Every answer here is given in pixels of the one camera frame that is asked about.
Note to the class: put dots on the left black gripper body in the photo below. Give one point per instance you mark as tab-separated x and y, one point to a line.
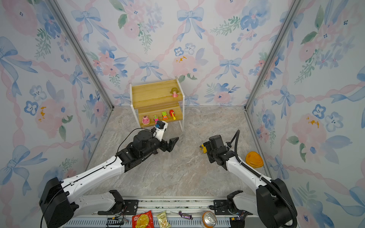
162	145

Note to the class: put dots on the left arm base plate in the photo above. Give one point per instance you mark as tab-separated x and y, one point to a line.
127	207

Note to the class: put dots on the green snack packet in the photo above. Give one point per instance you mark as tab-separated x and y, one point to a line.
162	220

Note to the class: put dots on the silver drink can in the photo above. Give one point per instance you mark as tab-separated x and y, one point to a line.
209	220

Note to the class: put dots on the green orange toy truck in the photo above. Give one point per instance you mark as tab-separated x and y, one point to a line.
164	115

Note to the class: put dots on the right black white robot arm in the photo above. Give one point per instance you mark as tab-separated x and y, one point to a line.
272	204

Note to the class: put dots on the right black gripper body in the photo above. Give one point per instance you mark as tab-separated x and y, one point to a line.
212	156

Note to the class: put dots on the pink toy car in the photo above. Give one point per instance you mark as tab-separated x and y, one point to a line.
155	118

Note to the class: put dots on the pink bear donut toy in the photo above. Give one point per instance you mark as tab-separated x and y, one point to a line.
145	120

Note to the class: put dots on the yellow figure toy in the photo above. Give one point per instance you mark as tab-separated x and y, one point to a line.
203	148

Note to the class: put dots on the white frame wooden two-tier shelf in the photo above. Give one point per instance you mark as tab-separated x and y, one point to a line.
154	98

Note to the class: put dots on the orange lid plastic cup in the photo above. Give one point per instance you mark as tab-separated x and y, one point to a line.
254	160

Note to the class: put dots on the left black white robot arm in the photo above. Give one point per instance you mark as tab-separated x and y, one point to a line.
63	200

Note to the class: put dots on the red snack packet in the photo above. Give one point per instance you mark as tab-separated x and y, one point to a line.
144	220

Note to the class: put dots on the purple wrapped candy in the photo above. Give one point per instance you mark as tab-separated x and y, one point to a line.
185	215

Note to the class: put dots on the olive hair doll head toy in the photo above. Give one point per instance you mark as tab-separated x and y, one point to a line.
174	92

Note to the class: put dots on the red yellow toy excavator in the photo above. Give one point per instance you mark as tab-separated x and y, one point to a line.
172	114

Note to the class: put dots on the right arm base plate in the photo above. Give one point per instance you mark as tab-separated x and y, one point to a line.
221	207

